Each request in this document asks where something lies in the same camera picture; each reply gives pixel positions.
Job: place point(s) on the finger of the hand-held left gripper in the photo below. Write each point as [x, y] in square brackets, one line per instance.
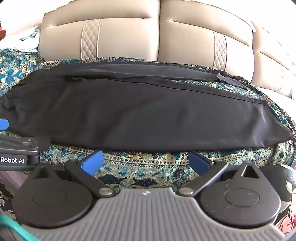
[3, 124]
[34, 143]

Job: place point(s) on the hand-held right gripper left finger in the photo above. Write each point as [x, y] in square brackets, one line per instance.
[92, 162]

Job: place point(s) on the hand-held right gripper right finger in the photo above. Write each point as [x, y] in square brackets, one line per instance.
[198, 161]

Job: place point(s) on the black pants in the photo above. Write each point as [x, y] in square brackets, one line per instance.
[138, 111]

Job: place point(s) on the teal patterned blanket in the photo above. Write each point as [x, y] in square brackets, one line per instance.
[150, 169]

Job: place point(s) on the light crumpled cloth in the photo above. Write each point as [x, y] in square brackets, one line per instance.
[25, 40]

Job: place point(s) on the floral dark cloth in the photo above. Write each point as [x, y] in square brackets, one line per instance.
[288, 185]

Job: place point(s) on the red object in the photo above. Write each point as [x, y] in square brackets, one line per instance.
[2, 30]

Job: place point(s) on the beige leather sofa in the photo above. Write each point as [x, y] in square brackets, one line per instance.
[129, 37]

